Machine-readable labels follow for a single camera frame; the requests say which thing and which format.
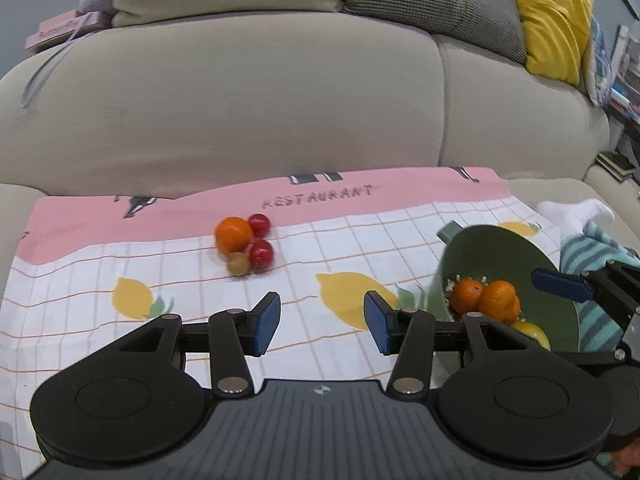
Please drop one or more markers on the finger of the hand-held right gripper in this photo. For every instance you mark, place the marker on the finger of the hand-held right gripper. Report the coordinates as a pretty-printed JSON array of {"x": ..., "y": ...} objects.
[
  {"x": 595, "y": 362},
  {"x": 560, "y": 283}
]

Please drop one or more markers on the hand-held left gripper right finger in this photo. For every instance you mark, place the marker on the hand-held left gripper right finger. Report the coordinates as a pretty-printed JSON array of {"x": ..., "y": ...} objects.
[{"x": 377, "y": 322}]

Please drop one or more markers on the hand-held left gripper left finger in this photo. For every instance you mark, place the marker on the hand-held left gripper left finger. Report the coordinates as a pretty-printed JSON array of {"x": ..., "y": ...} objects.
[{"x": 265, "y": 322}]

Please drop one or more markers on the tangerine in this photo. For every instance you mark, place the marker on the tangerine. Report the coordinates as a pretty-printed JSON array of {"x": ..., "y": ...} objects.
[
  {"x": 233, "y": 234},
  {"x": 497, "y": 295},
  {"x": 513, "y": 311},
  {"x": 465, "y": 294}
]

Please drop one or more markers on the yellow-green apple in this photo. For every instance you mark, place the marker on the yellow-green apple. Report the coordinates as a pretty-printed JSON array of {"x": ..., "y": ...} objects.
[{"x": 531, "y": 334}]

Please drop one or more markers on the small brown round fruit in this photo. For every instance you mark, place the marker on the small brown round fruit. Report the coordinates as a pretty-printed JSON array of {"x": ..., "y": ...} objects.
[{"x": 238, "y": 264}]

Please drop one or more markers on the green colander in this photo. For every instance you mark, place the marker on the green colander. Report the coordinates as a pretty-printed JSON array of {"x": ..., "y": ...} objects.
[{"x": 500, "y": 255}]

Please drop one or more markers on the red cherry tomato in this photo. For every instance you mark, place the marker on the red cherry tomato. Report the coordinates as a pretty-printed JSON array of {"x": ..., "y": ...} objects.
[
  {"x": 261, "y": 252},
  {"x": 259, "y": 224}
]

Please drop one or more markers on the person's teal striped pant leg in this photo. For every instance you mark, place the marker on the person's teal striped pant leg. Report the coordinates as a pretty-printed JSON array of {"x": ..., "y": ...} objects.
[{"x": 590, "y": 255}]

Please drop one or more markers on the person's white socked foot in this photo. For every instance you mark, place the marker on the person's white socked foot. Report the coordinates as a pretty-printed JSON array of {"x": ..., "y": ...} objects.
[{"x": 575, "y": 212}]

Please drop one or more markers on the printed pink checked cloth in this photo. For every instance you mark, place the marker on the printed pink checked cloth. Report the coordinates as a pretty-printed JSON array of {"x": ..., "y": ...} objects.
[{"x": 150, "y": 260}]

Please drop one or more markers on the stack of dark books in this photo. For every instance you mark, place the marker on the stack of dark books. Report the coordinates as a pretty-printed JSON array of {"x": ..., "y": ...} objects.
[{"x": 617, "y": 162}]

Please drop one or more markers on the beige sofa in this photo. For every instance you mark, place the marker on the beige sofa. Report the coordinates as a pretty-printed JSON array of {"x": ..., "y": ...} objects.
[{"x": 250, "y": 110}]

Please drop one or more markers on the blue patterned cushion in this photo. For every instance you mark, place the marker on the blue patterned cushion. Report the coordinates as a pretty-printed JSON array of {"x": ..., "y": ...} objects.
[{"x": 597, "y": 65}]

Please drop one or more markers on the row of books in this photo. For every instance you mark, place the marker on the row of books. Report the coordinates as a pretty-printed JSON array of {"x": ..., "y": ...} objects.
[{"x": 622, "y": 70}]

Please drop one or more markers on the yellow cushion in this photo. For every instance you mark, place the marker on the yellow cushion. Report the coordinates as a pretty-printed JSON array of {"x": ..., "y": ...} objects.
[{"x": 555, "y": 20}]

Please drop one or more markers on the houndstooth cushion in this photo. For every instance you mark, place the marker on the houndstooth cushion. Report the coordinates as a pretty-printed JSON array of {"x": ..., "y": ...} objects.
[{"x": 440, "y": 0}]

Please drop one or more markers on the pink book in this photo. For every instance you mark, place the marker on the pink book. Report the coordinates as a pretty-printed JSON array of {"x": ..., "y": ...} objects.
[{"x": 60, "y": 30}]

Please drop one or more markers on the grey plush toy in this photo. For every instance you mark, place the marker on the grey plush toy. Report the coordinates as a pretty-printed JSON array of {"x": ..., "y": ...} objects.
[{"x": 97, "y": 0}]

